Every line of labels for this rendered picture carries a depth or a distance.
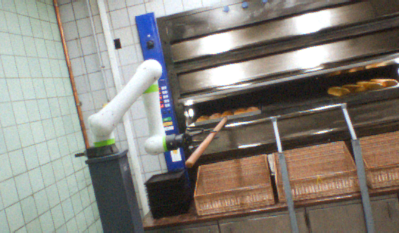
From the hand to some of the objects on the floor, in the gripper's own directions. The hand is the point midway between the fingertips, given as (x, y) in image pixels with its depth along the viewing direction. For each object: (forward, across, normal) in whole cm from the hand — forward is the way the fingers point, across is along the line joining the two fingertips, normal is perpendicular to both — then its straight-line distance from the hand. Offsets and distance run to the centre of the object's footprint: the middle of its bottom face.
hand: (212, 135), depth 235 cm
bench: (+46, +120, -72) cm, 147 cm away
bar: (+28, +120, -51) cm, 133 cm away
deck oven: (+51, +120, -195) cm, 235 cm away
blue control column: (-46, +120, -195) cm, 234 cm away
